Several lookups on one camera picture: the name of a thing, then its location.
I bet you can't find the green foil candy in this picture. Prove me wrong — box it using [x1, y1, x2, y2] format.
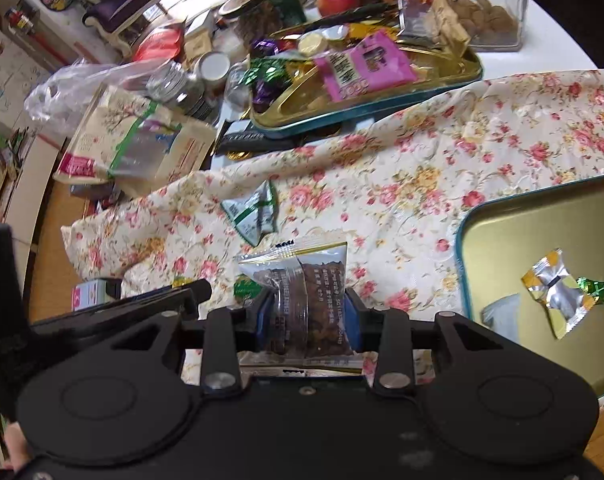
[576, 274, 604, 309]

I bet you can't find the floral tablecloth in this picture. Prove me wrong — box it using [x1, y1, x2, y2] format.
[61, 67, 604, 386]

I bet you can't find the large beige snack bag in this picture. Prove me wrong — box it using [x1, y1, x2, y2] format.
[53, 84, 217, 199]

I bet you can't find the jar of nuts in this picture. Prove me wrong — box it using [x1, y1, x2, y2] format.
[218, 0, 283, 47]

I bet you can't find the silver yellow candy wrapper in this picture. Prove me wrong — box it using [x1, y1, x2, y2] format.
[520, 249, 596, 340]

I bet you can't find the small glass jar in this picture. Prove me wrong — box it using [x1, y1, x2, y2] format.
[146, 59, 207, 113]

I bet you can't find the grey white snack packet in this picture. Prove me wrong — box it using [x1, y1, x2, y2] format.
[480, 292, 523, 332]

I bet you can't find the beige snack packet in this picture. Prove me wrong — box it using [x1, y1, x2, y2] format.
[428, 0, 471, 55]

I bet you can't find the black sofa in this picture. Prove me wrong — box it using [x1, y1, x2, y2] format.
[528, 0, 604, 72]

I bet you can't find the lying glass jar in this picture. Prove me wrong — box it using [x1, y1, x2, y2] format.
[223, 61, 253, 110]

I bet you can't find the clear plastic bag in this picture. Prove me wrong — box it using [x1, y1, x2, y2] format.
[23, 57, 155, 122]

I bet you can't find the cookie packet with green label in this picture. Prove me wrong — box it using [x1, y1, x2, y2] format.
[233, 274, 259, 303]

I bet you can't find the pile of foil candies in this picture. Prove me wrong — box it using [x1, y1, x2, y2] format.
[249, 37, 317, 113]

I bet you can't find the red package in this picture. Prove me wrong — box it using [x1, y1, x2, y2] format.
[133, 26, 183, 64]

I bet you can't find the green white triangular packet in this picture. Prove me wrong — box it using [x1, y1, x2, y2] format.
[221, 179, 279, 247]

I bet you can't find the white round lid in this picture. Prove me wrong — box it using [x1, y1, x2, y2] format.
[196, 51, 231, 85]

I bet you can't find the purple white armchair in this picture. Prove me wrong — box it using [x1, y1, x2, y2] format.
[78, 0, 220, 58]

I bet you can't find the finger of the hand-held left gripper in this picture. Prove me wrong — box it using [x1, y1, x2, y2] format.
[30, 279, 213, 347]

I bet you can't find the small cardboard box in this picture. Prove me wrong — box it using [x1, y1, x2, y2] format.
[71, 279, 124, 312]

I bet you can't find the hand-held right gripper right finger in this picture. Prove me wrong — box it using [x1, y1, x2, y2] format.
[344, 287, 505, 395]

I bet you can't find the teal gold tin snack tray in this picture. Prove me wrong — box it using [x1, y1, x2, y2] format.
[248, 22, 484, 140]

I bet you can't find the large glass cookie jar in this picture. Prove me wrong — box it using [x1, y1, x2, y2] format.
[432, 0, 531, 52]

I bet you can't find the clear packet of brown dates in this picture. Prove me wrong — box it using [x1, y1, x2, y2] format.
[238, 239, 351, 361]

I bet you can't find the person's left hand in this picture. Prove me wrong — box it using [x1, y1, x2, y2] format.
[3, 421, 34, 472]

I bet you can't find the white snack packet black print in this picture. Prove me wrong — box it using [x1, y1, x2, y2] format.
[238, 351, 365, 377]

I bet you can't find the pink snack packet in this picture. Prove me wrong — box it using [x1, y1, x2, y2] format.
[313, 29, 419, 102]

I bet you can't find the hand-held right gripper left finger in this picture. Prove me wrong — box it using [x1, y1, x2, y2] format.
[107, 292, 277, 395]

